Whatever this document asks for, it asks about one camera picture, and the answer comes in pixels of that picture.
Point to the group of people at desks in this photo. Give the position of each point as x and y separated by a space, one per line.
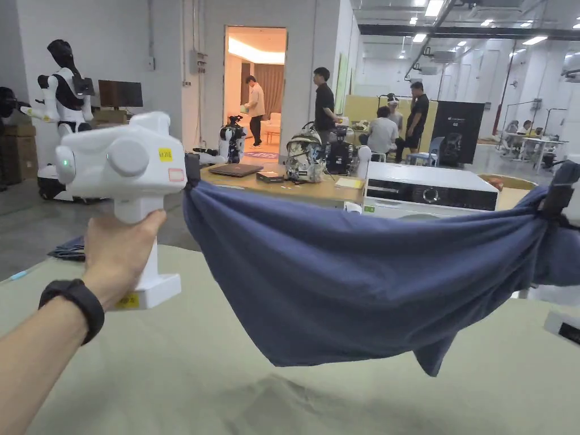
530 140

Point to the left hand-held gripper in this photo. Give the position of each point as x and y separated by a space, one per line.
113 158

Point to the white armchair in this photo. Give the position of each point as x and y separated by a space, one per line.
273 127

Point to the white and black humanoid robot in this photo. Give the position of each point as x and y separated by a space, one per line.
68 99

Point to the person's left hand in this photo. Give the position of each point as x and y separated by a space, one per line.
113 253

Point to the person's left forearm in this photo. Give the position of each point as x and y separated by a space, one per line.
45 335

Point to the bed with pale green sheet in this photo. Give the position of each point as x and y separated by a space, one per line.
190 376

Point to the folded dark blue garment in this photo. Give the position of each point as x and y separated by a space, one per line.
68 251

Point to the stack of brown cartons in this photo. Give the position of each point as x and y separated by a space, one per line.
20 154

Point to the white washing machine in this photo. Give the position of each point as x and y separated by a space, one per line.
430 188

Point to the dark blue shirt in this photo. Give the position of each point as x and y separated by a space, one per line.
353 272

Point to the black monitor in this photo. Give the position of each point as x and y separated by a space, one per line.
120 94

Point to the small white robot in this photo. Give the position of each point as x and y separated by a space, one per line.
232 142

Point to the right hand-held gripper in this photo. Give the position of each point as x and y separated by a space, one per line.
556 201

